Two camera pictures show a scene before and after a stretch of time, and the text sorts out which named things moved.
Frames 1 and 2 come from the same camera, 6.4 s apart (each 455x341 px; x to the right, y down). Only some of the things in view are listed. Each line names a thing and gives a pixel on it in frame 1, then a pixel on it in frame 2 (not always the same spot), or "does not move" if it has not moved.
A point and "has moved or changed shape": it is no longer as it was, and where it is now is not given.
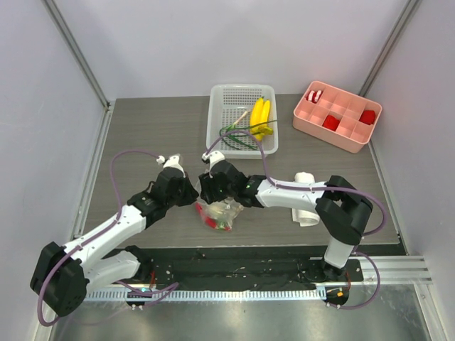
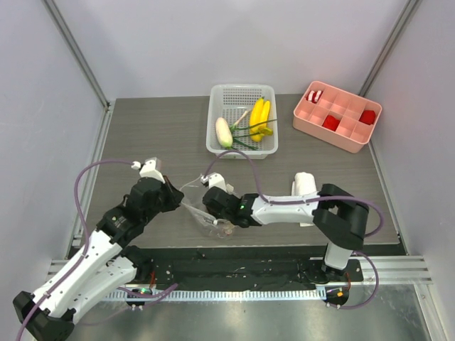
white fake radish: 220,209 has moved or changed shape
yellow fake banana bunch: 259,116 does not move
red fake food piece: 367,117 does not move
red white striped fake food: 313,96 does not move
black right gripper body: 207,188 → 210,200
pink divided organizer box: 342,119 does not move
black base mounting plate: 186,267 does not move
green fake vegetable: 234,132 does not move
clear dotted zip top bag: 220,216 has moved or changed shape
